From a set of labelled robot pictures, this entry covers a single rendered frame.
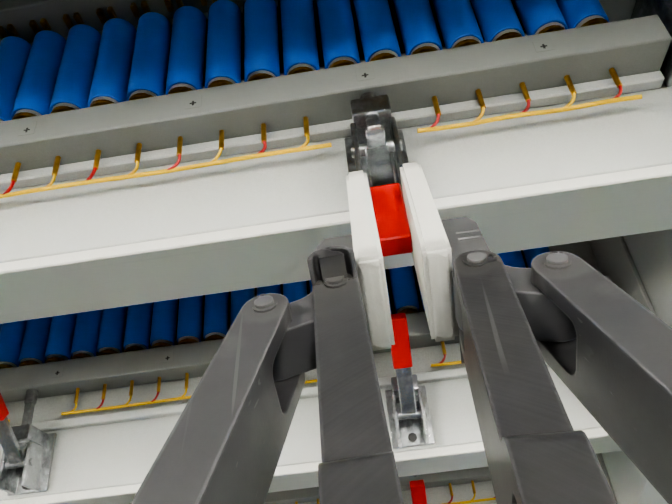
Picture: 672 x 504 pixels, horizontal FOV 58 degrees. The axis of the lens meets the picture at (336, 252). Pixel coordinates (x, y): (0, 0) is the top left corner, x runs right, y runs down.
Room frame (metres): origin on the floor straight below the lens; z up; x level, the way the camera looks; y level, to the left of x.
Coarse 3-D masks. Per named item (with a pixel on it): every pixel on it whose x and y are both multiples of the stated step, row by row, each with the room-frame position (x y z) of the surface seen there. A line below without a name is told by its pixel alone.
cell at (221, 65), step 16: (224, 0) 0.35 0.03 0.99; (208, 16) 0.35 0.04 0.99; (224, 16) 0.34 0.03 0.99; (240, 16) 0.35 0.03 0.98; (208, 32) 0.33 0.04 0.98; (224, 32) 0.32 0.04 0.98; (240, 32) 0.34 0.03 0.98; (208, 48) 0.32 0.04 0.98; (224, 48) 0.31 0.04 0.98; (240, 48) 0.32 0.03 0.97; (208, 64) 0.30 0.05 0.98; (224, 64) 0.30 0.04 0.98; (240, 64) 0.31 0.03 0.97; (208, 80) 0.29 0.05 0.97; (240, 80) 0.30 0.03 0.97
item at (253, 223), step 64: (640, 0) 0.29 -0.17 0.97; (512, 128) 0.24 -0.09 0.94; (576, 128) 0.23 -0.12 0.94; (640, 128) 0.23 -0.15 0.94; (0, 192) 0.27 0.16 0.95; (64, 192) 0.26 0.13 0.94; (128, 192) 0.25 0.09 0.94; (192, 192) 0.25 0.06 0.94; (256, 192) 0.24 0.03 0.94; (320, 192) 0.23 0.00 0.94; (448, 192) 0.21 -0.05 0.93; (512, 192) 0.21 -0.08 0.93; (576, 192) 0.20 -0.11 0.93; (640, 192) 0.20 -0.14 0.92; (0, 256) 0.23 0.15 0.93; (64, 256) 0.23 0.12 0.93; (128, 256) 0.22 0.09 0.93; (192, 256) 0.22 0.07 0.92; (256, 256) 0.22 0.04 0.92; (0, 320) 0.24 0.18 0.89
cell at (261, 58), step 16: (256, 0) 0.34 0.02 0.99; (272, 0) 0.35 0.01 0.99; (256, 16) 0.33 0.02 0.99; (272, 16) 0.33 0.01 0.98; (256, 32) 0.32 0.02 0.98; (272, 32) 0.32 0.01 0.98; (256, 48) 0.31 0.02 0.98; (272, 48) 0.31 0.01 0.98; (256, 64) 0.29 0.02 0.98; (272, 64) 0.30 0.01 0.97
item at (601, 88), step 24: (504, 96) 0.25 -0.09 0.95; (552, 96) 0.25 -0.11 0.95; (576, 96) 0.25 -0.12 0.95; (600, 96) 0.25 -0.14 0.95; (408, 120) 0.25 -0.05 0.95; (432, 120) 0.25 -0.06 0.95; (192, 144) 0.27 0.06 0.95; (216, 144) 0.26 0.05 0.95; (240, 144) 0.26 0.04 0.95; (288, 144) 0.26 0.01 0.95; (48, 168) 0.27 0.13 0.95; (72, 168) 0.27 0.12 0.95; (120, 168) 0.27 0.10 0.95
